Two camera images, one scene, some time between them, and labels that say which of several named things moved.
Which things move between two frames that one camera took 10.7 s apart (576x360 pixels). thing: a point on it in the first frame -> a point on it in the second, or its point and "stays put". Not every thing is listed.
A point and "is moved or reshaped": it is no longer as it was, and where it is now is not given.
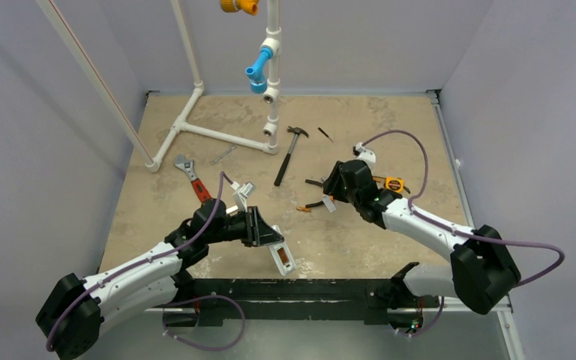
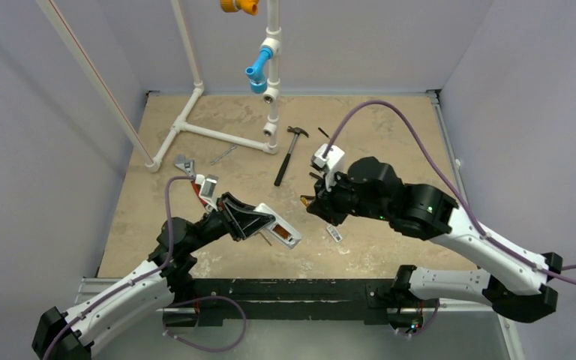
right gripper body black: x=336 y=183 -> x=328 y=193
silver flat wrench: x=223 y=154 stays put
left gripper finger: x=268 y=235 -> x=250 y=223
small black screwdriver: x=325 y=133 stays put
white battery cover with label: x=329 y=204 is moved or reshaped
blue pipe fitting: x=256 y=73 stays put
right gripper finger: x=330 y=183 -> x=319 y=207
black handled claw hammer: x=285 y=163 stays put
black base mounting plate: x=298 y=300 stays put
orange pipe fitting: x=234 y=6 stays put
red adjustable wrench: x=188 y=164 stays put
